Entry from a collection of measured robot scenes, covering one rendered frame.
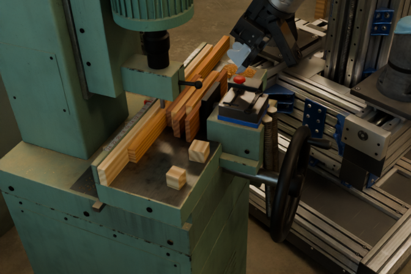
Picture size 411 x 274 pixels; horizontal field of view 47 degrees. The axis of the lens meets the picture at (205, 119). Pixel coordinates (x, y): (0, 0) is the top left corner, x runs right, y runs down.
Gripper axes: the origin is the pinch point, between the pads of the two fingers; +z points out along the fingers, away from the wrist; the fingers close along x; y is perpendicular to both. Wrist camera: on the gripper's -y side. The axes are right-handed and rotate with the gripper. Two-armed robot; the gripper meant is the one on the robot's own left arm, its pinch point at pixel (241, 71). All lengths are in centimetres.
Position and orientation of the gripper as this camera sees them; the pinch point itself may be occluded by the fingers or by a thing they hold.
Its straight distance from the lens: 113.5
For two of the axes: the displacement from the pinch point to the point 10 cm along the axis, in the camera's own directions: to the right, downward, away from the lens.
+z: -4.3, 5.8, 6.9
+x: -4.0, 5.6, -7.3
